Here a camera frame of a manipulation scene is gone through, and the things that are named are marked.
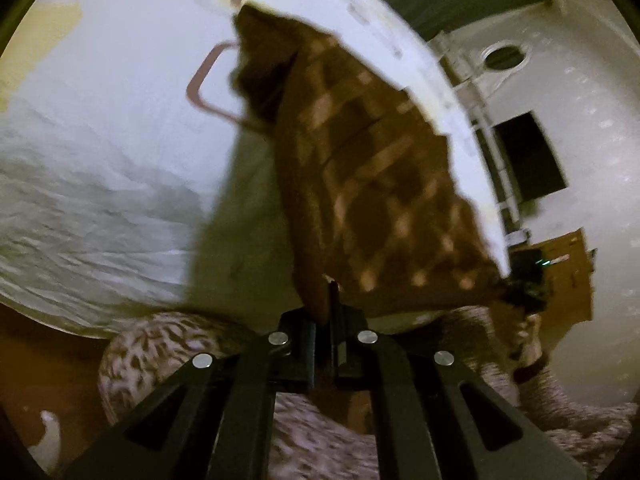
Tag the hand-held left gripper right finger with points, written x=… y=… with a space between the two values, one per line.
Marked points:
x=350 y=355

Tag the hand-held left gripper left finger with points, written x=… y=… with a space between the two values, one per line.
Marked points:
x=300 y=350

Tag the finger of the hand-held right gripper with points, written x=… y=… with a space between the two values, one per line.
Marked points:
x=510 y=290

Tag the brown plaid sweater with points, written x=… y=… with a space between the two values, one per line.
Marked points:
x=375 y=170

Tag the person's right forearm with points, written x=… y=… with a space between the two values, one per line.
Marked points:
x=555 y=400

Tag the orange wooden cabinet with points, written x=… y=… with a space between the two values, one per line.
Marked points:
x=570 y=280

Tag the black wristband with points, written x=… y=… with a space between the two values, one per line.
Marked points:
x=530 y=372

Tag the black television screen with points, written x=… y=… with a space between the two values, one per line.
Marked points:
x=530 y=155

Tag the white dressing table with mirror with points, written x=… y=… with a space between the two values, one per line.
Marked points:
x=470 y=67

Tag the white patterned bedsheet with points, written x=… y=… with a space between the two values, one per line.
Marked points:
x=100 y=135

